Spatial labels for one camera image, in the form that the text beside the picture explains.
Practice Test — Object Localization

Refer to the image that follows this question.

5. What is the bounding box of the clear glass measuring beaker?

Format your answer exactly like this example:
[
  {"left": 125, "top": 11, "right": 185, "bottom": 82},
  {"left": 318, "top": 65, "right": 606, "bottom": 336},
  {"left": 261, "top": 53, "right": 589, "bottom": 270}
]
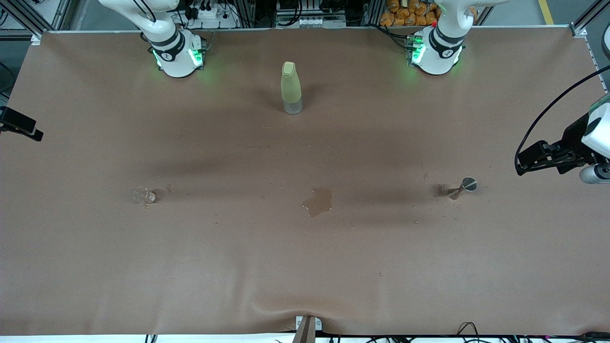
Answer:
[{"left": 132, "top": 185, "right": 158, "bottom": 206}]

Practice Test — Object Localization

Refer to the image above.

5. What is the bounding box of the orange packet bundle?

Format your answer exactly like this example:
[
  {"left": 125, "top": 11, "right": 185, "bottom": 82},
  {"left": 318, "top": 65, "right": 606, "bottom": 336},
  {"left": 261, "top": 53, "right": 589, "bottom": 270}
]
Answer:
[{"left": 380, "top": 0, "right": 477, "bottom": 27}]

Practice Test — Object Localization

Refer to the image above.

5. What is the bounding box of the black left camera cable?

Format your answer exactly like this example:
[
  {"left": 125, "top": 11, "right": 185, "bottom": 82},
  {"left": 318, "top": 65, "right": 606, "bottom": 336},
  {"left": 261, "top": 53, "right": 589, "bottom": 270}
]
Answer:
[{"left": 515, "top": 64, "right": 610, "bottom": 174}]

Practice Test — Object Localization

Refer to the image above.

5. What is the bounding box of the brown table cover mat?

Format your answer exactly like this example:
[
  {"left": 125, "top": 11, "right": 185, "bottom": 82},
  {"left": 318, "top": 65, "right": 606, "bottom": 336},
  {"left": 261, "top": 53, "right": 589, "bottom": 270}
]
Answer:
[{"left": 0, "top": 26, "right": 610, "bottom": 336}]

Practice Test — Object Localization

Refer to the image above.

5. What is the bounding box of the metal table edge bracket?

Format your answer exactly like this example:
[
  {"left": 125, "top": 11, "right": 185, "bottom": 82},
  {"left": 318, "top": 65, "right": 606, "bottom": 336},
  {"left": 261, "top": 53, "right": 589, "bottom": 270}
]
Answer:
[{"left": 295, "top": 315, "right": 323, "bottom": 343}]

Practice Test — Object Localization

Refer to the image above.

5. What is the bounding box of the brown liquid puddle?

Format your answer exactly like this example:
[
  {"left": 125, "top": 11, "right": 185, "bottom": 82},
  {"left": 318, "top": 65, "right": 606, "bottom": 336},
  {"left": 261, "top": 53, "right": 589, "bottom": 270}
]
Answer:
[{"left": 302, "top": 187, "right": 334, "bottom": 218}]

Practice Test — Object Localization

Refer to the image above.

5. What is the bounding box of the white power strip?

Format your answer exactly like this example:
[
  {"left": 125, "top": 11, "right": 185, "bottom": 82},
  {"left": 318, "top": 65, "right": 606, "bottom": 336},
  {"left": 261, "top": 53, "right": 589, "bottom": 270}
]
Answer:
[
  {"left": 276, "top": 16, "right": 346, "bottom": 29},
  {"left": 187, "top": 0, "right": 239, "bottom": 29}
]

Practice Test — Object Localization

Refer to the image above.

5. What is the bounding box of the yellow-green frosted bottle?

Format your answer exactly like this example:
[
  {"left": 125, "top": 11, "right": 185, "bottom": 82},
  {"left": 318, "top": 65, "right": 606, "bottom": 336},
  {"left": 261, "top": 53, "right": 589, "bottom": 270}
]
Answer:
[{"left": 280, "top": 61, "right": 304, "bottom": 116}]

